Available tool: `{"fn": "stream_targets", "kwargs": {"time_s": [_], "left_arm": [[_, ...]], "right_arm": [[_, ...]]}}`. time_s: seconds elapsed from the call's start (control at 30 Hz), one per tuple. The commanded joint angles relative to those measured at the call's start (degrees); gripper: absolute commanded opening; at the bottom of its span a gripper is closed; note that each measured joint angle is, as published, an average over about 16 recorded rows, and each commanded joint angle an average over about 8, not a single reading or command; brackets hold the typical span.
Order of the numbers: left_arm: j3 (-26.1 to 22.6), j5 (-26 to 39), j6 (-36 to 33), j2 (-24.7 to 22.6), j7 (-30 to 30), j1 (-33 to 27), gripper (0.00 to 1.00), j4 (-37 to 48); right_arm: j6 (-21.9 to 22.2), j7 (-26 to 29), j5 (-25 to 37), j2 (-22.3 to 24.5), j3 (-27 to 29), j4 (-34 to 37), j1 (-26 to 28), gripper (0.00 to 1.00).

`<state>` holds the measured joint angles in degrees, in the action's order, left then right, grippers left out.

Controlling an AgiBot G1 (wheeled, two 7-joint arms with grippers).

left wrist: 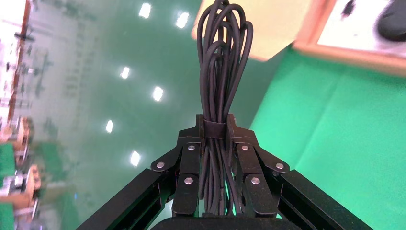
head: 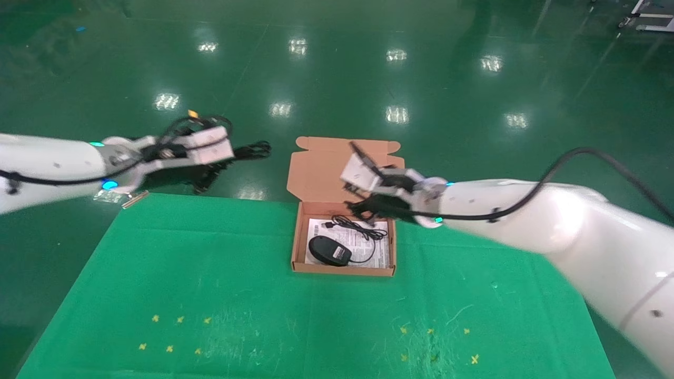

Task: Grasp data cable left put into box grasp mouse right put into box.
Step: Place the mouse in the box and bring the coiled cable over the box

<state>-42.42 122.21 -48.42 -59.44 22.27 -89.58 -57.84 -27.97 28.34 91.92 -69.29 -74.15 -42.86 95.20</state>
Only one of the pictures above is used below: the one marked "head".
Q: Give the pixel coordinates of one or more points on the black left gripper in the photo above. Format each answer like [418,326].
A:
[184,176]

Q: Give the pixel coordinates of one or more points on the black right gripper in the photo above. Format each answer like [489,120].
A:
[403,205]

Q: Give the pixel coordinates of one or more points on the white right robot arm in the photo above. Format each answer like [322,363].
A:
[568,221]

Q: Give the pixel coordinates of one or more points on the open brown cardboard box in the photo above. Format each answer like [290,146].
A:
[321,168]

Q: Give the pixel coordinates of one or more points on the white printed paper sheet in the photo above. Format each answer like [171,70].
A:
[382,247]

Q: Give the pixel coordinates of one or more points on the silver metal cloth clip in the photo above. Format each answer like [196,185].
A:
[135,198]

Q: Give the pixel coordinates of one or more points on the green table cloth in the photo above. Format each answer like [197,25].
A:
[263,316]

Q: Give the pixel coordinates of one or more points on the white wheeled cart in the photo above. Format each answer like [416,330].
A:
[653,16]

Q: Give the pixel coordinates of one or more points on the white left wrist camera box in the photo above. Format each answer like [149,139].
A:
[210,145]

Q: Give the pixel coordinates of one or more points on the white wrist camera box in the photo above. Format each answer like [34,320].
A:
[363,171]
[210,145]

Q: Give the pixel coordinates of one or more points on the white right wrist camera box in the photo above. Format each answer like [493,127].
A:
[363,171]

